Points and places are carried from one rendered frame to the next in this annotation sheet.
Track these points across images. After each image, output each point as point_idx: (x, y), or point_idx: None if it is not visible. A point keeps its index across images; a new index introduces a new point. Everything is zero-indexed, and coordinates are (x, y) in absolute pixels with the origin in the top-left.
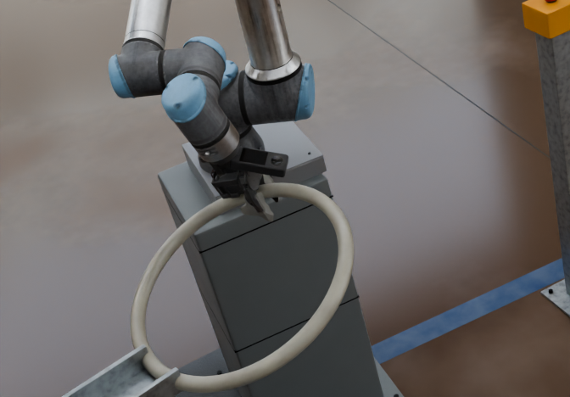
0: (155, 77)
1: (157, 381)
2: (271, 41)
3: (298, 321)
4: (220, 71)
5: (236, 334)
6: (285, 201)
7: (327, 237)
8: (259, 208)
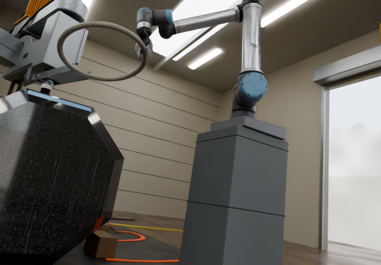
0: None
1: None
2: (244, 57)
3: (206, 201)
4: (159, 12)
5: (190, 191)
6: (221, 129)
7: (228, 158)
8: (135, 49)
